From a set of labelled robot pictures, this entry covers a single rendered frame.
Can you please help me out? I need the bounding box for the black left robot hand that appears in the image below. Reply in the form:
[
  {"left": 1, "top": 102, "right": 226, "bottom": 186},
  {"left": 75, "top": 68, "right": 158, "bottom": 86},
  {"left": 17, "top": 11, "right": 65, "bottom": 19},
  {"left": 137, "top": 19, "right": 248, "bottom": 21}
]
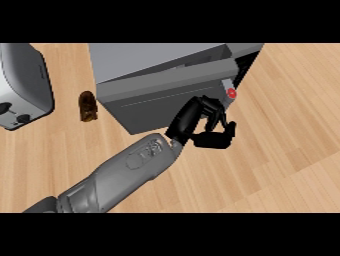
[{"left": 164, "top": 95, "right": 237, "bottom": 150}]

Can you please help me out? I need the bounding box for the grey microwave door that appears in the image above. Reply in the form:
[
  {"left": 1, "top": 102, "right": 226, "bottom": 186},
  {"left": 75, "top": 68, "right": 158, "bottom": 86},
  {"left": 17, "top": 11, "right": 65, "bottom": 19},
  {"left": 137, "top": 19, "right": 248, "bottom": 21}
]
[{"left": 94, "top": 58, "right": 239, "bottom": 136}]

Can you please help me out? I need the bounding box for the grey microwave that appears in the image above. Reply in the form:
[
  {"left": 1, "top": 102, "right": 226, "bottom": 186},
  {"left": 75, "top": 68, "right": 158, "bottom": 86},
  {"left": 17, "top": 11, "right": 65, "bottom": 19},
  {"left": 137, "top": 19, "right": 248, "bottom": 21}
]
[{"left": 87, "top": 43, "right": 265, "bottom": 136}]

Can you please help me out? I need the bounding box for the silver toaster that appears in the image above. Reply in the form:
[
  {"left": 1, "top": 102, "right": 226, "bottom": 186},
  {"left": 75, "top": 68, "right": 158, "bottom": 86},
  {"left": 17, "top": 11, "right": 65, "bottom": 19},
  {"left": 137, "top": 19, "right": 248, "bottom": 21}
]
[{"left": 0, "top": 43, "right": 56, "bottom": 132}]

